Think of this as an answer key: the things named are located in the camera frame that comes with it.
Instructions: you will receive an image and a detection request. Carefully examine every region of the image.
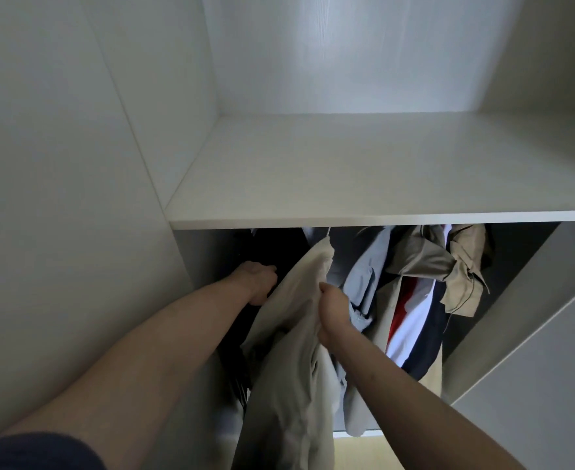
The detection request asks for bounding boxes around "black garment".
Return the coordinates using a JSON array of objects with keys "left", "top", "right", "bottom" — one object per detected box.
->
[{"left": 216, "top": 228, "right": 314, "bottom": 417}]

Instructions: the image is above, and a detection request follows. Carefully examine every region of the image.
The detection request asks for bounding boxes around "white wardrobe shelf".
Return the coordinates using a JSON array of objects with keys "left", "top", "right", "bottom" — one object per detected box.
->
[{"left": 164, "top": 111, "right": 575, "bottom": 230}]

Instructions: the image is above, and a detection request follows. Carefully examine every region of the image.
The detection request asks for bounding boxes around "khaki trench coat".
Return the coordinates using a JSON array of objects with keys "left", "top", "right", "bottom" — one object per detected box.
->
[{"left": 369, "top": 223, "right": 492, "bottom": 403}]

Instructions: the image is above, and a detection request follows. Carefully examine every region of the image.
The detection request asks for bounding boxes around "person's left hand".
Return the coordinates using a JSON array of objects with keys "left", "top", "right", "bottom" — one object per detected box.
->
[{"left": 228, "top": 261, "right": 279, "bottom": 307}]

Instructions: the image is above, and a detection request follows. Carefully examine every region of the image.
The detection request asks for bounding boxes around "light blue shirt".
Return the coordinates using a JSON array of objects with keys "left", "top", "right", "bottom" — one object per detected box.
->
[{"left": 326, "top": 226, "right": 397, "bottom": 437}]

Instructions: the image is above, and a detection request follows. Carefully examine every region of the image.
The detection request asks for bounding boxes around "person's right hand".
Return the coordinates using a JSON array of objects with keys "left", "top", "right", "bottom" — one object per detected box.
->
[{"left": 316, "top": 282, "right": 353, "bottom": 347}]

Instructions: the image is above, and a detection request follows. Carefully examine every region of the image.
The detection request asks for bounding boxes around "dark blue sleeve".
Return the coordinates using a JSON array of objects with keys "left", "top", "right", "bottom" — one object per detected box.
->
[{"left": 0, "top": 431, "right": 108, "bottom": 470}]

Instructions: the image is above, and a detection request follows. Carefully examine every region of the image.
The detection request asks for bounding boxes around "beige garment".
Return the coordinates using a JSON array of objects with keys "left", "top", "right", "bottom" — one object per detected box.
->
[{"left": 231, "top": 235, "right": 353, "bottom": 470}]

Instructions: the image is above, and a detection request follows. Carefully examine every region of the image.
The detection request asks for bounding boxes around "person's right forearm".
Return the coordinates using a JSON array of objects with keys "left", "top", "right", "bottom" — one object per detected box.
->
[{"left": 327, "top": 325, "right": 529, "bottom": 470}]

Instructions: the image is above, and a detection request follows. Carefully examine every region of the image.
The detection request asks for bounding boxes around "person's left forearm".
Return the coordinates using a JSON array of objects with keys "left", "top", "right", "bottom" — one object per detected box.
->
[{"left": 0, "top": 277, "right": 250, "bottom": 448}]

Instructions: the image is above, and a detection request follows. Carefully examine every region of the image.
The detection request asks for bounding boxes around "white wardrobe door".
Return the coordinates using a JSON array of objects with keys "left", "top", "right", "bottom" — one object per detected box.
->
[{"left": 440, "top": 221, "right": 575, "bottom": 470}]

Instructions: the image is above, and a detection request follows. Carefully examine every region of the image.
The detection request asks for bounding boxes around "red white navy striped shirt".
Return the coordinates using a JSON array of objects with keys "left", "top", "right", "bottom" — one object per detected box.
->
[{"left": 386, "top": 224, "right": 454, "bottom": 382}]

